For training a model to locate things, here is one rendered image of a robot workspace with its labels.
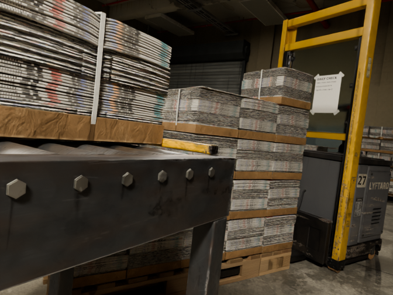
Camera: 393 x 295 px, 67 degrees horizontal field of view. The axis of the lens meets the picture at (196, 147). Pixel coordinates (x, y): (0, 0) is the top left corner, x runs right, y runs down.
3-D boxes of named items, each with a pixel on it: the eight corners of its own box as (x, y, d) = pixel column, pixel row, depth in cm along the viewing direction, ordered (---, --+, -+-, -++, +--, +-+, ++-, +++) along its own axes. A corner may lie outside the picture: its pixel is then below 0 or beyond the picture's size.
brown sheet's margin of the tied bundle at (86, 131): (31, 128, 73) (33, 110, 72) (105, 141, 56) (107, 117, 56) (4, 126, 68) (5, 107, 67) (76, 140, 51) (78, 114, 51)
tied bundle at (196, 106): (158, 129, 179) (162, 91, 178) (198, 134, 196) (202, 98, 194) (194, 134, 148) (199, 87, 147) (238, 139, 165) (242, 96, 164)
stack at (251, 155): (41, 281, 152) (55, 118, 148) (221, 251, 217) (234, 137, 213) (52, 328, 120) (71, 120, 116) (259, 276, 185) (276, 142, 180)
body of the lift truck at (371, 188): (269, 235, 267) (281, 146, 263) (307, 229, 298) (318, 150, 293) (344, 269, 210) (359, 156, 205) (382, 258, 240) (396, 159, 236)
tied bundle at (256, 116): (200, 134, 196) (203, 98, 195) (234, 137, 212) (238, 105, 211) (238, 139, 164) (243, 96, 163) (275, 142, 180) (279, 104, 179)
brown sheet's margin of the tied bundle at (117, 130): (88, 132, 85) (89, 117, 85) (162, 144, 69) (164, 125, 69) (30, 128, 72) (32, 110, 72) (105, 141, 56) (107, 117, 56)
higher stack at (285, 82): (220, 251, 217) (241, 72, 210) (250, 247, 233) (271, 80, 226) (258, 276, 185) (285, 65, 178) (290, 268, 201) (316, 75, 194)
